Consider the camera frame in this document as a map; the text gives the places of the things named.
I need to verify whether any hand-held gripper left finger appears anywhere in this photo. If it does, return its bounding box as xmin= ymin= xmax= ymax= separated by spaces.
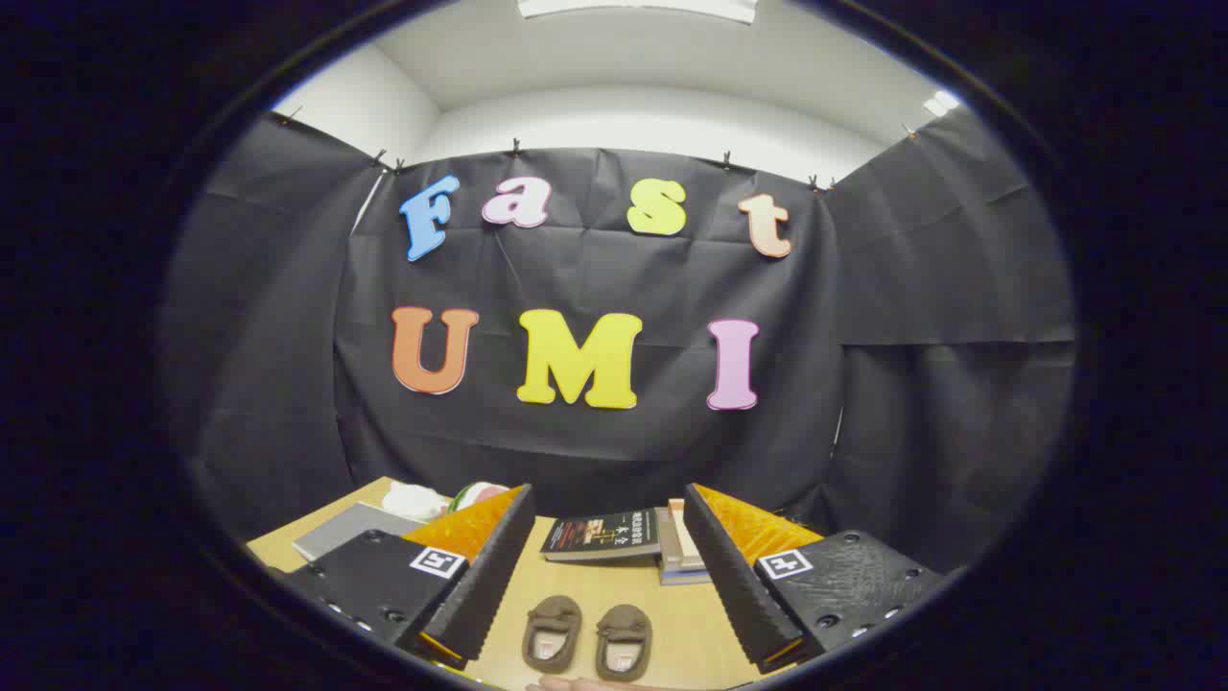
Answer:
xmin=280 ymin=483 xmax=536 ymax=671

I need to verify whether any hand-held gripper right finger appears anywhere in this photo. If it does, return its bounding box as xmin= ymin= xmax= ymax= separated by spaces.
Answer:
xmin=683 ymin=483 xmax=951 ymax=675

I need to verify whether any brown fuzzy shoe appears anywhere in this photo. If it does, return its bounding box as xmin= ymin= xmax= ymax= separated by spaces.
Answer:
xmin=522 ymin=595 xmax=583 ymax=674
xmin=595 ymin=604 xmax=653 ymax=682

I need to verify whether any beige cover book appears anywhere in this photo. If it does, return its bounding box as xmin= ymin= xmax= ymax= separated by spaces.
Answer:
xmin=667 ymin=498 xmax=707 ymax=569

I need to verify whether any watermelon slice plush toy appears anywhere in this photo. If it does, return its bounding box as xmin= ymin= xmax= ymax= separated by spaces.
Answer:
xmin=448 ymin=482 xmax=512 ymax=515

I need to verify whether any black cover book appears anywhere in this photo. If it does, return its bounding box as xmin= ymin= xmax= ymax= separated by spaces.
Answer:
xmin=540 ymin=509 xmax=661 ymax=563

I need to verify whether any long ceiling light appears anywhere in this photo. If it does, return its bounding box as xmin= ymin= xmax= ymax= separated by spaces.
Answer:
xmin=516 ymin=0 xmax=759 ymax=25

